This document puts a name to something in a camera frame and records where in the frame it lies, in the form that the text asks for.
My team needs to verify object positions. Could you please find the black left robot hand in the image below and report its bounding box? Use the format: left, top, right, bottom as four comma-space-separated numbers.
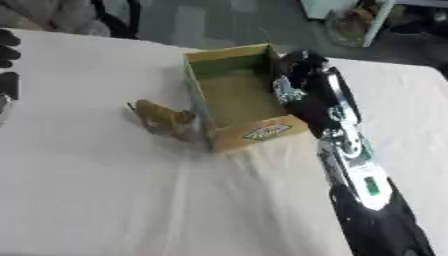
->
0, 28, 23, 101

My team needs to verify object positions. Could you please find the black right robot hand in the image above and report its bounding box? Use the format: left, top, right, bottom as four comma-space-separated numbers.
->
269, 49, 364, 139

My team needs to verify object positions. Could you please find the tan cardboard box green inside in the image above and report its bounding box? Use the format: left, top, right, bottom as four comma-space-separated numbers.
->
182, 43, 312, 153

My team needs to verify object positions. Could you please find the person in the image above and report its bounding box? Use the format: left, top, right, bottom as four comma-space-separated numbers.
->
0, 0, 112, 38

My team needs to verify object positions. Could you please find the pale bag with brown contents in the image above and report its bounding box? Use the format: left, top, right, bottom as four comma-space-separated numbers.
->
299, 0, 399, 48

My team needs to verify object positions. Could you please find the black chair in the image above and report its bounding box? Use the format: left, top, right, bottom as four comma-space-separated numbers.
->
89, 0, 144, 40

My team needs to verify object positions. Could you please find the brown soft toy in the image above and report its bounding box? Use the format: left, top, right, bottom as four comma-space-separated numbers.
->
126, 99, 203, 143

